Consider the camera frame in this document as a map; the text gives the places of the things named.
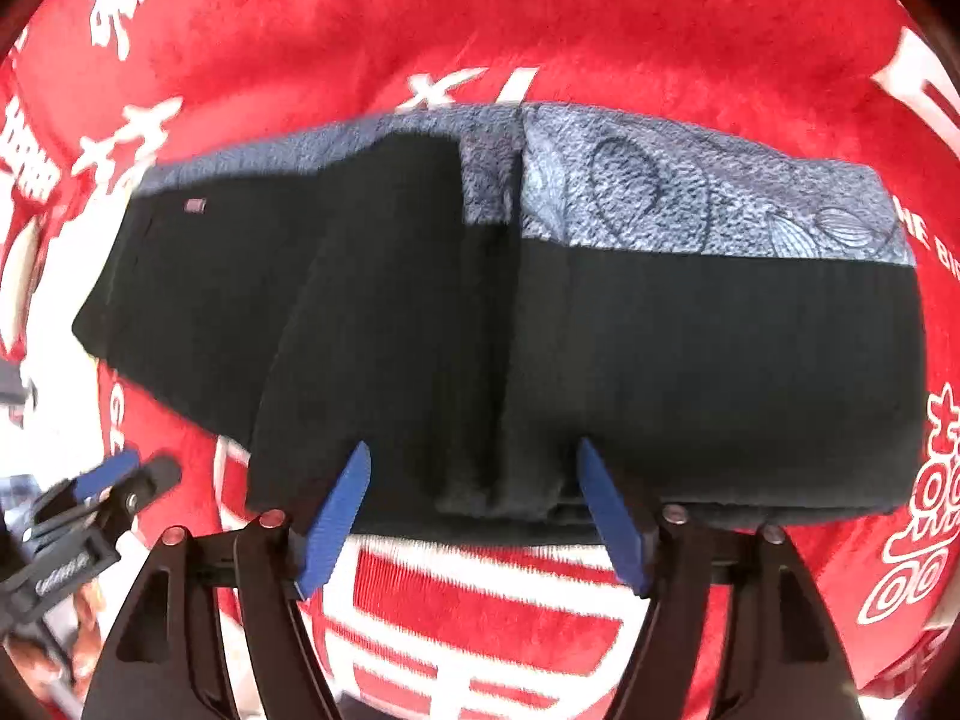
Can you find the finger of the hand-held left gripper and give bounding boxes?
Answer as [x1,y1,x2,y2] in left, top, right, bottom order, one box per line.
[70,448,143,502]
[103,455,184,524]

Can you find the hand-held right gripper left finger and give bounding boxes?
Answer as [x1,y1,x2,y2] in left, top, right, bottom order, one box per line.
[81,441,374,720]

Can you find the black pants with blue stripes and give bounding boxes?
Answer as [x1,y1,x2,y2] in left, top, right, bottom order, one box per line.
[72,100,929,545]

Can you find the red printed blanket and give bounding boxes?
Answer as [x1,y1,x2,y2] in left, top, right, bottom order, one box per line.
[0,0,960,720]

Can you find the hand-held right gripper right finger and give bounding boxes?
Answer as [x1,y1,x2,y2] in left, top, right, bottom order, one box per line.
[576,438,865,720]

